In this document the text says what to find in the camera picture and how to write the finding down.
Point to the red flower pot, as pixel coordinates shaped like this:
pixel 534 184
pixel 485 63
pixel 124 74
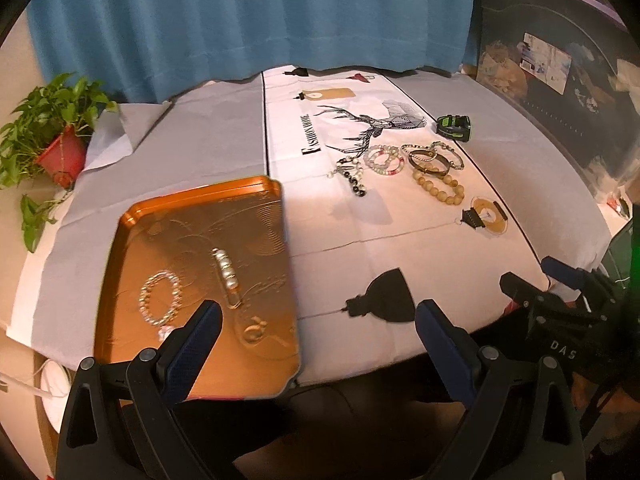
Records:
pixel 62 157

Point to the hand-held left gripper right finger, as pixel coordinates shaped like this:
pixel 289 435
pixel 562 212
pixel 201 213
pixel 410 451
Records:
pixel 440 345

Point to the dark printed panel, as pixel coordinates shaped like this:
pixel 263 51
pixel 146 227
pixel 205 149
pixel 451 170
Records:
pixel 565 125

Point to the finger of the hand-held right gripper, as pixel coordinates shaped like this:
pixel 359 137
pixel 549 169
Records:
pixel 562 267
pixel 522 291

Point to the green black tape measure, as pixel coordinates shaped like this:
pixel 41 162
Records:
pixel 455 127

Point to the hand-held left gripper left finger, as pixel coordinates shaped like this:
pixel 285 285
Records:
pixel 192 355

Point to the blue curtain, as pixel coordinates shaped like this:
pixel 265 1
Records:
pixel 250 20

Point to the white printed tablecloth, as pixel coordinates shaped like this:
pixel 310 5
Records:
pixel 325 230

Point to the pale paper label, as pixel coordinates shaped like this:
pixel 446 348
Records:
pixel 547 62

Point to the dark gold bangle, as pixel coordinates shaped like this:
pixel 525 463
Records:
pixel 414 162

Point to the grey cloth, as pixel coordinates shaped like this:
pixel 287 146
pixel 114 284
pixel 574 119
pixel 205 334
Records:
pixel 200 135

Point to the green leafy plant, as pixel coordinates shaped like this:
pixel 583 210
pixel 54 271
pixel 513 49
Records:
pixel 45 105

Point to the orange metal tray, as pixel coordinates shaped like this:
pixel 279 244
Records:
pixel 200 240

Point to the pearl hair clip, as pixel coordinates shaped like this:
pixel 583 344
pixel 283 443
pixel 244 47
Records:
pixel 226 272

